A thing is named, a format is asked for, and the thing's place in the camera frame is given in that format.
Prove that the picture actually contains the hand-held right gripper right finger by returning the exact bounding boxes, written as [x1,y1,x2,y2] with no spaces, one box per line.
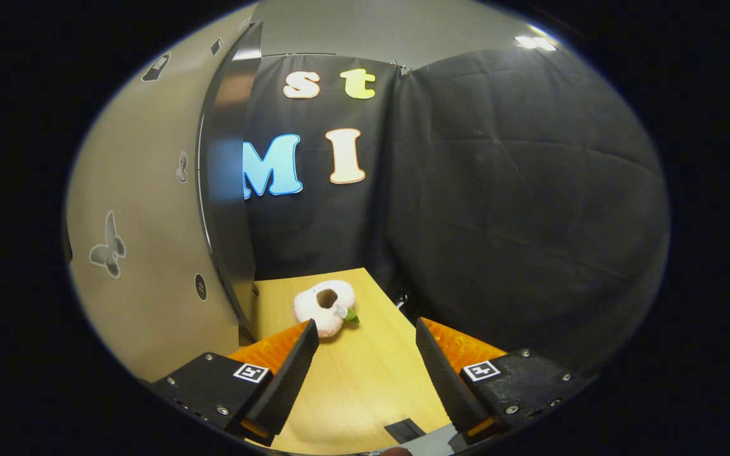
[416,317,597,444]

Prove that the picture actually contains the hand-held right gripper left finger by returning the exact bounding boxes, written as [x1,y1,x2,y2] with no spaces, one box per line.
[150,320,320,447]

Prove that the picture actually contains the beige cabinet door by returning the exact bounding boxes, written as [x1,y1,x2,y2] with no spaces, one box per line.
[64,3,258,384]

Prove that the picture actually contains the grey flat sheet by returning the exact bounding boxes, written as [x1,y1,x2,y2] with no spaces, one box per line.
[403,423,461,456]

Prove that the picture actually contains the small black flat box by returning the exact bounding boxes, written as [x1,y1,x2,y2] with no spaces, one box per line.
[384,418,426,444]

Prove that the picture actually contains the white plush toy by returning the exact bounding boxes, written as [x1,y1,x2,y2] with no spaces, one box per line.
[293,280,361,338]

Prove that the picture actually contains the black backdrop cloth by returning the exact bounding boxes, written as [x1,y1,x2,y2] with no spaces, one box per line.
[241,47,670,374]

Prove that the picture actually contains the small ceiling light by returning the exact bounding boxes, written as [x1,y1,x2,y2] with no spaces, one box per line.
[514,35,559,53]

